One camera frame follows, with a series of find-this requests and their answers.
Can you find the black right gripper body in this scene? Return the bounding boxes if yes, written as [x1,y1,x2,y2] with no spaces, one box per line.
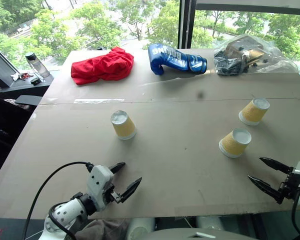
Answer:
[278,169,300,201]

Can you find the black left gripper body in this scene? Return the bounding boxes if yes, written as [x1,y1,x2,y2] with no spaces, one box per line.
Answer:
[102,184,123,205]

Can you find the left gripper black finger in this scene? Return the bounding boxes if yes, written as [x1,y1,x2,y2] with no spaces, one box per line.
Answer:
[108,161,127,175]
[119,176,143,204]

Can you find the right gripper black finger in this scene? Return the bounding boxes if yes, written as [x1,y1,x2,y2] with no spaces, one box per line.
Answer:
[247,175,285,205]
[258,156,295,174]

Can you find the brown grey cloth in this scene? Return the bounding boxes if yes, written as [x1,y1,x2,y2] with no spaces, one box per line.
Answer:
[74,218,130,240]

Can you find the yellow ribbed paper cup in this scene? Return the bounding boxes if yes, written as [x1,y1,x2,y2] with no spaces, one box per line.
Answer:
[238,97,271,127]
[218,127,252,159]
[110,110,138,141]

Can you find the white rounded cylinder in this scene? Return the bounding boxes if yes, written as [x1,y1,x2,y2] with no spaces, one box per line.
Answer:
[125,216,156,240]
[195,215,225,231]

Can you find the clear tape strip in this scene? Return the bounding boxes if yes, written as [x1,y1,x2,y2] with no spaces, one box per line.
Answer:
[73,98,126,104]

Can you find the red crumpled cloth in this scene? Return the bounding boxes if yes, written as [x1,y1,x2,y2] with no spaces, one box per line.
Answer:
[70,46,135,86]

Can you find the clear plastic bag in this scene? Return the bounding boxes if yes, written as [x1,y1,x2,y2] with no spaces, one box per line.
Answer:
[212,34,300,77]

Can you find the grey flat panel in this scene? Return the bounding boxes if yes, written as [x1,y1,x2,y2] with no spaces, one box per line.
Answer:
[14,94,45,106]

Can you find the black small parts pile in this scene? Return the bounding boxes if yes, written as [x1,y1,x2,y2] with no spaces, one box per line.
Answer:
[213,49,250,76]

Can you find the brown cardboard box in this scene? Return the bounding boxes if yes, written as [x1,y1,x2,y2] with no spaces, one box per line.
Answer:
[225,36,265,63]

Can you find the blue boxing glove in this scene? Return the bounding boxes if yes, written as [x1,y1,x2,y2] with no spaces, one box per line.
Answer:
[147,43,208,76]

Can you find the dark side desk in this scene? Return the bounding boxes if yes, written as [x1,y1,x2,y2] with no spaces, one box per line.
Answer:
[0,73,55,100]

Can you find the clear water bottle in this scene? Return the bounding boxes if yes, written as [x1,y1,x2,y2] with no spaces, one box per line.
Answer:
[24,51,51,79]

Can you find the white and red small items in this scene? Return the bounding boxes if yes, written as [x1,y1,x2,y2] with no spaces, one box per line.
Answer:
[10,72,32,82]

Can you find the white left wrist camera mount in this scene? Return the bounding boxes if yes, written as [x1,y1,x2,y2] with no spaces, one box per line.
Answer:
[86,164,115,213]

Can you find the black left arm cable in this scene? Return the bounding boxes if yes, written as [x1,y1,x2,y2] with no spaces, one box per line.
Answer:
[23,161,95,240]

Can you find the black window frame post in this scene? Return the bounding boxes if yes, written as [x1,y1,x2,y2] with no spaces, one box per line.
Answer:
[177,0,198,50]

